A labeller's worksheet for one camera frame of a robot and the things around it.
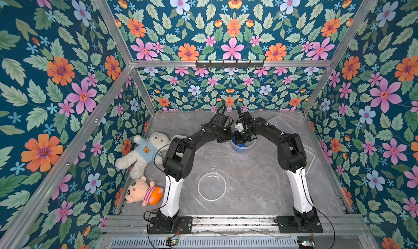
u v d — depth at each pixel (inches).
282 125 43.4
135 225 29.6
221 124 31.3
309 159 37.4
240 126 37.6
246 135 34.6
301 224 25.6
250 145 36.7
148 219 27.9
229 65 36.7
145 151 35.5
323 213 30.8
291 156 23.5
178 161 21.6
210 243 30.2
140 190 30.2
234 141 36.6
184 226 29.0
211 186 33.9
